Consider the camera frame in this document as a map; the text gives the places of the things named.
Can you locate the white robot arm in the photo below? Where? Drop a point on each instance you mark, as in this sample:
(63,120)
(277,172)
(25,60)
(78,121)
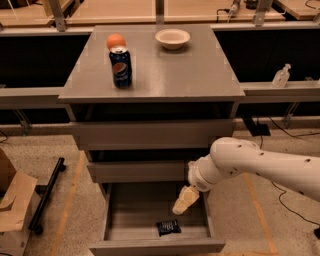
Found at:
(229,157)

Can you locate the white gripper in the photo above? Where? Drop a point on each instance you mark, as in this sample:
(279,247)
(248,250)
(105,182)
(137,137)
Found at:
(199,180)

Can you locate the clear sanitizer pump bottle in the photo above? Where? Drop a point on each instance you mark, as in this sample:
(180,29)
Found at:
(281,77)

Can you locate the orange fruit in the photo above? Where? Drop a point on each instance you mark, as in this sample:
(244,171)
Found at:
(115,40)

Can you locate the grey drawer cabinet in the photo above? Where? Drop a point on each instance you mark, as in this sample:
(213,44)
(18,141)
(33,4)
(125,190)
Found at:
(141,112)

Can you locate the grey middle drawer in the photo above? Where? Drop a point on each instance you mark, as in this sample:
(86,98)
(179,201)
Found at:
(138,171)

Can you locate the dark blue rxbar wrapper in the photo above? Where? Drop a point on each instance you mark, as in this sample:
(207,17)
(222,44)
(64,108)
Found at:
(168,227)

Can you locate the brown cardboard box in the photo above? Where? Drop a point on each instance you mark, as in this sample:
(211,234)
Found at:
(17,206)

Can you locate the grey metal rail frame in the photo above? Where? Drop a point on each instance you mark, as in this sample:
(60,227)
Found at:
(33,95)

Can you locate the white paper bowl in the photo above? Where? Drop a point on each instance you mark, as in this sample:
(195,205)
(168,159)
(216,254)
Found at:
(172,39)

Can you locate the grey open bottom drawer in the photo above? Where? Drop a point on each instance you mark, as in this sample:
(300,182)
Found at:
(132,211)

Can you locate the black metal bar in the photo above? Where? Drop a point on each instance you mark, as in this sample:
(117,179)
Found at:
(44,191)

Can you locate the grey top drawer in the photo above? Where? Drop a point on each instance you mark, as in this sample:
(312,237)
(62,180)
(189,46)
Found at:
(135,135)

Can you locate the blue pepsi can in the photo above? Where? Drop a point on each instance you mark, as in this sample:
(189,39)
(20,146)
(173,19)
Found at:
(121,66)

